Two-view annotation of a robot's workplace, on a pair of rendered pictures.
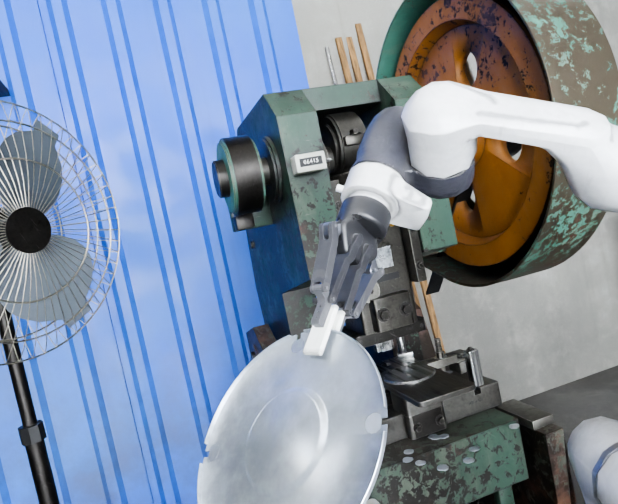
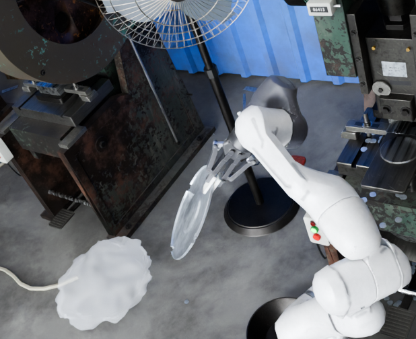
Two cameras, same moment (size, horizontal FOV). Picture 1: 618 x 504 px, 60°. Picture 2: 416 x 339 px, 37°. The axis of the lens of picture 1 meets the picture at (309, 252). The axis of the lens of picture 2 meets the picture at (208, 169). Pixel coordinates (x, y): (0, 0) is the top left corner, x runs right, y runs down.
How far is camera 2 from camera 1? 1.53 m
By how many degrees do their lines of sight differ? 67
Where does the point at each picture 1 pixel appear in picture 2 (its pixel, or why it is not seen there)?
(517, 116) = (266, 161)
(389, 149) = not seen: hidden behind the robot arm
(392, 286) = (404, 89)
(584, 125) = (288, 187)
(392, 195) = not seen: hidden behind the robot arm
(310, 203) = (328, 28)
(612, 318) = not seen: outside the picture
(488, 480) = not seen: outside the picture
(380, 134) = (254, 100)
